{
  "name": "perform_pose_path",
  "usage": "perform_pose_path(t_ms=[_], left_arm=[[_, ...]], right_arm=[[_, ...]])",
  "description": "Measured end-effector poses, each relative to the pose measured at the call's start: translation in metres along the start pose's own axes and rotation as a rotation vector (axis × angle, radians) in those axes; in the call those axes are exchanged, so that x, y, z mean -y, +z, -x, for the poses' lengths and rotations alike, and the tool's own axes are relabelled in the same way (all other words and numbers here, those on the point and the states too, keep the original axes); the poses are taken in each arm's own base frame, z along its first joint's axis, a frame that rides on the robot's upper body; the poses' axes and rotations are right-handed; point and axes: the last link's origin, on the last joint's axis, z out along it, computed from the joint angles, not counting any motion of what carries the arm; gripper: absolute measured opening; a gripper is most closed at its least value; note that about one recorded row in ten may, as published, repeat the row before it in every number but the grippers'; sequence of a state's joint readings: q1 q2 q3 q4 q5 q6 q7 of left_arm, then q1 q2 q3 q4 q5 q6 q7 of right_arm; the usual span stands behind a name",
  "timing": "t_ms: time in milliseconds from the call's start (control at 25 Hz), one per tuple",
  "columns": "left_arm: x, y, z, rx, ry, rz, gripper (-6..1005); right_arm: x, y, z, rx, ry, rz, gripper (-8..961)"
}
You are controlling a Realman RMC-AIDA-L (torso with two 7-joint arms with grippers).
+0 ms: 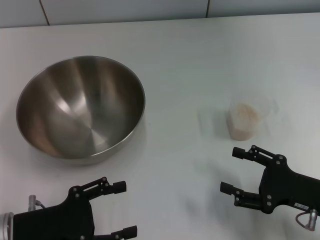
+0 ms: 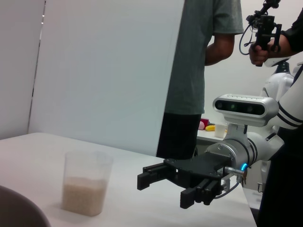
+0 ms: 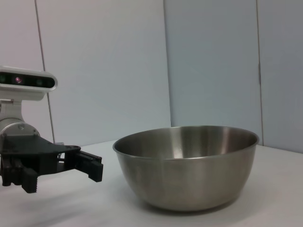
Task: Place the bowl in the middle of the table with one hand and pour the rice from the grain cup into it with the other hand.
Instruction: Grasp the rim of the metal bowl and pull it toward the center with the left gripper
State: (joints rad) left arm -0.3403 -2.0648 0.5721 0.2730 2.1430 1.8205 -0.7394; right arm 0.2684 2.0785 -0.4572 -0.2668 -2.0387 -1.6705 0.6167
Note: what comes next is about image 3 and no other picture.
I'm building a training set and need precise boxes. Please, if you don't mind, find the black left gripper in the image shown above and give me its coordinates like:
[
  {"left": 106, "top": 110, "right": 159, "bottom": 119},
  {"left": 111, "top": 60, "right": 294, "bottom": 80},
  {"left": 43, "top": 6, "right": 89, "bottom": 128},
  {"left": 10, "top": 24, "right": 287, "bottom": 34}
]
[{"left": 0, "top": 133, "right": 104, "bottom": 194}]

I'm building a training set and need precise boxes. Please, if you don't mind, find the stainless steel mixing bowl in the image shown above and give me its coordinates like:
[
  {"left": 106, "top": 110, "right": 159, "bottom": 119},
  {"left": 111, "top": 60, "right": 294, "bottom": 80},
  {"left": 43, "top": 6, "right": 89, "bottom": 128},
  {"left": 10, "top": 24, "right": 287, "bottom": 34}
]
[{"left": 112, "top": 125, "right": 260, "bottom": 212}]

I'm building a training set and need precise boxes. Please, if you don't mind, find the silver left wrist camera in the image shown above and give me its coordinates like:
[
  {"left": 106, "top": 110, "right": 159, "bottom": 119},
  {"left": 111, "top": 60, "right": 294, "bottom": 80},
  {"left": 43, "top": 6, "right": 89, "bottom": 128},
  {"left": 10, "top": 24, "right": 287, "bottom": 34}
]
[{"left": 0, "top": 65, "right": 58, "bottom": 102}]

